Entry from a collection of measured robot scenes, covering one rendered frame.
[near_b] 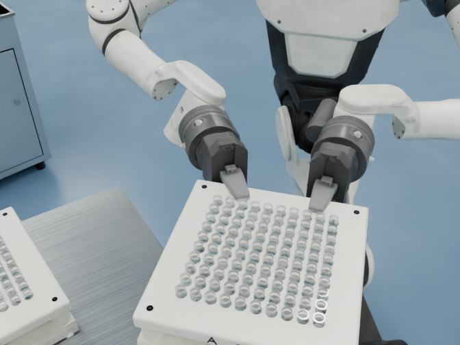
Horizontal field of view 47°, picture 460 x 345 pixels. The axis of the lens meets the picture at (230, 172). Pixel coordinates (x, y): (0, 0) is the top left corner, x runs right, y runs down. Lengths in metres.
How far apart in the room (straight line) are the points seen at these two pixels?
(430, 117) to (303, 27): 0.31
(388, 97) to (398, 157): 1.78
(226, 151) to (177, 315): 0.26
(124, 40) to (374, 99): 0.45
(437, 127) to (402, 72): 2.48
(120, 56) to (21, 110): 1.44
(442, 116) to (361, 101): 0.15
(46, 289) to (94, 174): 1.74
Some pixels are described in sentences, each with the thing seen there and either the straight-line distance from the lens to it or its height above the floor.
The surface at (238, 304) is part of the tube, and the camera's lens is 0.60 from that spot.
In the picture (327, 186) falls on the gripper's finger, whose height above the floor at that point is 1.07.
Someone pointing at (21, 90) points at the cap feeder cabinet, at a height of 0.44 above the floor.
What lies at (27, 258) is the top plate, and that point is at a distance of 0.86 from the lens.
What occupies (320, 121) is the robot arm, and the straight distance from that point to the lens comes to 0.88.
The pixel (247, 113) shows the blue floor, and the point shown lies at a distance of 2.86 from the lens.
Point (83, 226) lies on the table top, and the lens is 0.99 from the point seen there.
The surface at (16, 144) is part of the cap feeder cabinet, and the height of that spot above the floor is 0.21.
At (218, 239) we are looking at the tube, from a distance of 0.66.
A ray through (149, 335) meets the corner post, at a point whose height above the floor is 1.03.
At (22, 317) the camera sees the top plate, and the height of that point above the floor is 0.95.
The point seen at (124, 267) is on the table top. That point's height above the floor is 0.88.
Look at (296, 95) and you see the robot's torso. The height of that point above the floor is 0.95.
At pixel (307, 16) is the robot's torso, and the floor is 1.15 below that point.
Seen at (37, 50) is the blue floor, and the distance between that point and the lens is 3.73.
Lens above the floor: 1.55
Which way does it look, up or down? 39 degrees down
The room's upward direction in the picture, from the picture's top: straight up
